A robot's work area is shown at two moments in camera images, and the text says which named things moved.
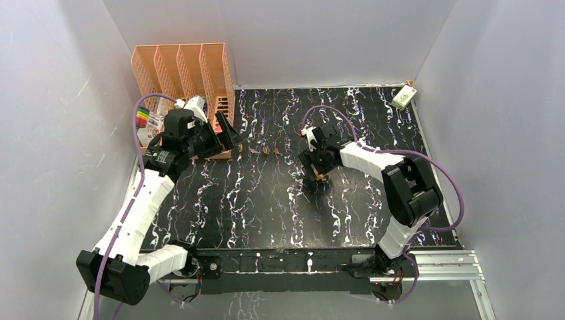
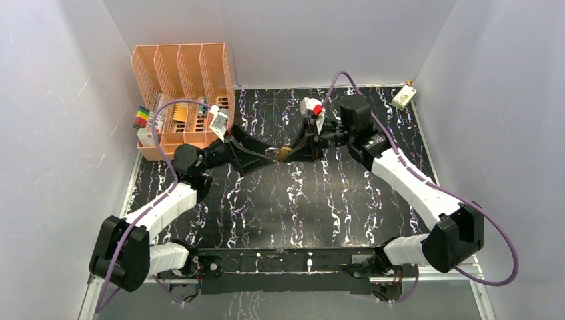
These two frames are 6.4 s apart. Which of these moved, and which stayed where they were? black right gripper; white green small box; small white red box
Moved: black right gripper
Stayed: small white red box; white green small box
